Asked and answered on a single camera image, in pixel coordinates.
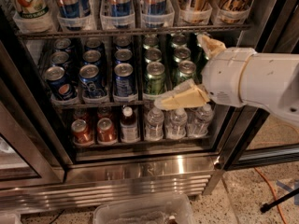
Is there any orange soda can left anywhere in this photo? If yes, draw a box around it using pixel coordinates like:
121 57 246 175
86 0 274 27
71 119 93 146

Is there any water bottle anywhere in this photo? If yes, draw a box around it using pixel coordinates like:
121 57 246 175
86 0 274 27
166 108 188 140
187 104 214 137
145 107 164 141

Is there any clear plastic bin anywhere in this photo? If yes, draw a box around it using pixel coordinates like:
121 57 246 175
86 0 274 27
93 193 196 224

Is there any water bottle right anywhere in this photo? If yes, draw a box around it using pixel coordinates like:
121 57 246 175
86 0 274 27
187 104 214 137

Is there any pepsi can front right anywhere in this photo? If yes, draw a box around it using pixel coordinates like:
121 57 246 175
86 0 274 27
114 63 135 97

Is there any water bottle middle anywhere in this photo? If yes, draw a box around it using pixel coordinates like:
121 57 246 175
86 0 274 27
166 108 188 140

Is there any orange soda can right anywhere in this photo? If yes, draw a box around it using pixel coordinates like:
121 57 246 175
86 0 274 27
97 118 117 143

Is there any black tripod leg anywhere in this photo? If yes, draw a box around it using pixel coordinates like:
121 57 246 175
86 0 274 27
260 188 299 213

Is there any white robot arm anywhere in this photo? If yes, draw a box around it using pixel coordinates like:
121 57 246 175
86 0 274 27
154 35 299 126

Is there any red bull can left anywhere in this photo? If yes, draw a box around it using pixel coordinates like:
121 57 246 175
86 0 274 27
55 0 91 19

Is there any green can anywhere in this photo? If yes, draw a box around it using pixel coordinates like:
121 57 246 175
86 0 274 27
173 60 196 86
144 62 165 95

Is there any green can front left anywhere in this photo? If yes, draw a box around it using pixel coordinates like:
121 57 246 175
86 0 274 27
144 62 165 95

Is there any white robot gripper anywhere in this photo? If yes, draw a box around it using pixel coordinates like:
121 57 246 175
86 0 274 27
154 34 256 111

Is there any water bottle left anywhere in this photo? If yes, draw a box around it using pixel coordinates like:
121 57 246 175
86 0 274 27
145 107 164 141

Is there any brown drink bottle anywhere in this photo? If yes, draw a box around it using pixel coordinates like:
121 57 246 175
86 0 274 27
121 106 139 143

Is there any pepsi can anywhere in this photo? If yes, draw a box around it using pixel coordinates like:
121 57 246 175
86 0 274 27
114 63 135 97
44 66 77 101
79 64 107 98

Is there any green can front middle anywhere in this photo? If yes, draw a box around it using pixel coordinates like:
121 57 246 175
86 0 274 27
173 60 196 86

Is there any red bull can middle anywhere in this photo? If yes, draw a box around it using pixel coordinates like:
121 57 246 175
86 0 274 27
106 0 133 18

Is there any orange cable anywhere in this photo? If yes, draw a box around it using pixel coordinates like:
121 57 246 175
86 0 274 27
253 167 288 224

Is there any white 7up can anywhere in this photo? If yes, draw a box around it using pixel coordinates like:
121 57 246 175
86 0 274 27
11 0 49 19

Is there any pepsi can front middle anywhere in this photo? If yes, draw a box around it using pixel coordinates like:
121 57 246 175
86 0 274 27
79 64 107 98

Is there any orange soda can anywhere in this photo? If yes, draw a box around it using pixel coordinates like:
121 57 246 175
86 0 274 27
97 118 117 143
71 119 93 146

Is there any pepsi can front left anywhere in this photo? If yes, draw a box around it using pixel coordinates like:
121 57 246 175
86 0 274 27
44 66 77 101

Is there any stainless steel fridge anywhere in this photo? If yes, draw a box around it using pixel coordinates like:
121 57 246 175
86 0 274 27
0 0 299 215

